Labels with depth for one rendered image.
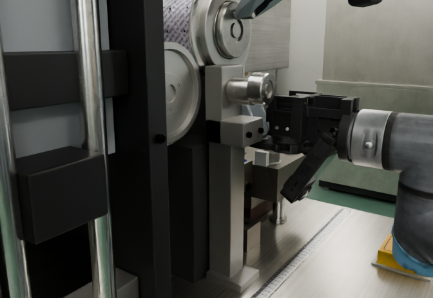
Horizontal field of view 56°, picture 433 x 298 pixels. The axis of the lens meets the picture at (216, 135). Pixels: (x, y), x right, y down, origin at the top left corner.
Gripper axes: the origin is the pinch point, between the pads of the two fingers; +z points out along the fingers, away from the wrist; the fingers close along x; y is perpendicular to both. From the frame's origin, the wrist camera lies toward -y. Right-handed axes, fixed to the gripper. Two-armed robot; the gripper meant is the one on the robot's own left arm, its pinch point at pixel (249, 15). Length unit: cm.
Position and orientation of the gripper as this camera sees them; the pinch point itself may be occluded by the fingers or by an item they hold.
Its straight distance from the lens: 55.4
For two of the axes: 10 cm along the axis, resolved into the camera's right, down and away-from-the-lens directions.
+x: -5.8, 1.9, -7.9
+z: -6.2, 5.2, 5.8
